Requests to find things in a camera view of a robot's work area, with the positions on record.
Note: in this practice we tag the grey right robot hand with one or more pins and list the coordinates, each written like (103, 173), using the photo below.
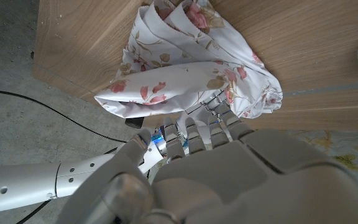
(210, 101)

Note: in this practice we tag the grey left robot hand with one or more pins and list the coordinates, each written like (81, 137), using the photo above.
(228, 186)

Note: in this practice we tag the white red-flowered cloth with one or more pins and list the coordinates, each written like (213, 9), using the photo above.
(182, 71)

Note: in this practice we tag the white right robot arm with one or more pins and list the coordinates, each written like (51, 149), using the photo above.
(26, 183)

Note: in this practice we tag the pale blue floral backdrop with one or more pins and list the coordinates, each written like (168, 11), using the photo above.
(346, 149)

